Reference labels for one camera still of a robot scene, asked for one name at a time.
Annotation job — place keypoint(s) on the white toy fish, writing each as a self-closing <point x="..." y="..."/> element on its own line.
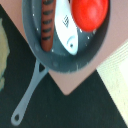
<point x="65" y="26"/>

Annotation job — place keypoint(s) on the red toy tomato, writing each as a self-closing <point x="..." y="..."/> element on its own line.
<point x="89" y="14"/>

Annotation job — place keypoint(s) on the brown toy sausage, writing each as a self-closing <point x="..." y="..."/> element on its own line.
<point x="47" y="24"/>

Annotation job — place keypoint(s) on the grey frying pan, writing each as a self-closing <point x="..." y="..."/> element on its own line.
<point x="58" y="58"/>

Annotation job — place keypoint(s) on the woven beige placemat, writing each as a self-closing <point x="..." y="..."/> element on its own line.
<point x="114" y="74"/>

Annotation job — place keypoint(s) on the brown wooden board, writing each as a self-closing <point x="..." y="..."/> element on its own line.
<point x="116" y="35"/>

